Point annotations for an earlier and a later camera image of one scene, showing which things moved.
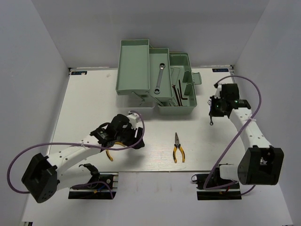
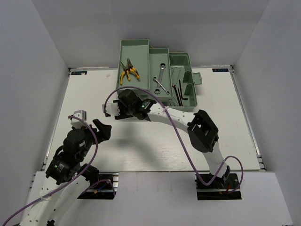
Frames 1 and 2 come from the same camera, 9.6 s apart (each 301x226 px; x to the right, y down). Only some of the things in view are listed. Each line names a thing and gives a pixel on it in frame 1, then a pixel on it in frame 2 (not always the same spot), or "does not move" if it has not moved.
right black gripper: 215,113 → 121,114
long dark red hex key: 176,95 does not move
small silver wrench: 209,102 → 167,92
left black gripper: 134,140 → 104,133
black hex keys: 180,92 does not move
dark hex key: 179,98 does not move
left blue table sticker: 79,73 does not move
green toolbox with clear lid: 150,77 does not move
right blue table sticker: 220,70 does not move
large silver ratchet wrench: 157,90 does not move
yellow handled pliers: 108,154 → 128,68
